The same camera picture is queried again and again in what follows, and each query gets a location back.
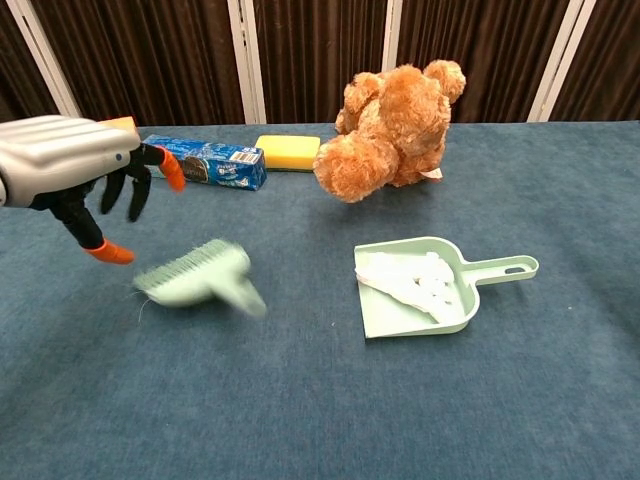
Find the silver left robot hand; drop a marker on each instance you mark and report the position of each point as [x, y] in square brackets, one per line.
[55, 150]

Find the mint green hand broom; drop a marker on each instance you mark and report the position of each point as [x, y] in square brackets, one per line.
[200, 285]

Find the mint green dustpan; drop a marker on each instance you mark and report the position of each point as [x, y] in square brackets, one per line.
[395, 320]

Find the orange and yellow cube sponge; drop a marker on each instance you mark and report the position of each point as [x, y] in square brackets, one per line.
[125, 124]

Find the dark brown pleated curtain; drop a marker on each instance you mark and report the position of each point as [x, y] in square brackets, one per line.
[150, 60]

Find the blue cookie box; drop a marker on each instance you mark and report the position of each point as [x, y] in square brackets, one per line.
[225, 167]

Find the brown teddy bear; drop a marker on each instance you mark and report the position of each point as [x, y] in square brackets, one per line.
[390, 125]

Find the blue-green table cover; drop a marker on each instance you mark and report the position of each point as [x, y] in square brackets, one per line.
[350, 400]

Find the white partition frame post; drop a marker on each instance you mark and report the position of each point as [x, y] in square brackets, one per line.
[555, 65]
[392, 35]
[245, 60]
[45, 60]

